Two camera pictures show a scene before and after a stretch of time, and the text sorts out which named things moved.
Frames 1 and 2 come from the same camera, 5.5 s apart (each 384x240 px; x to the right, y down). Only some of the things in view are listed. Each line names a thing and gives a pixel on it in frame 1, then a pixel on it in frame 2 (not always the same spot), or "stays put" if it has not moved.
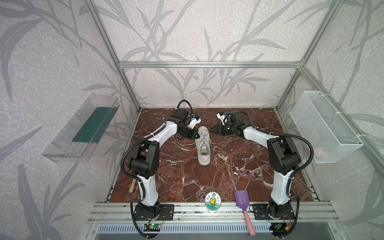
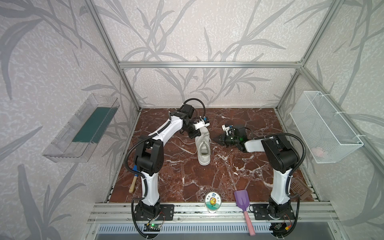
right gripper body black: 223,129 -> 227,138
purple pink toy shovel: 242,199 stays put
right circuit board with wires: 279,228 stays put
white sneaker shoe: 203,146 stays put
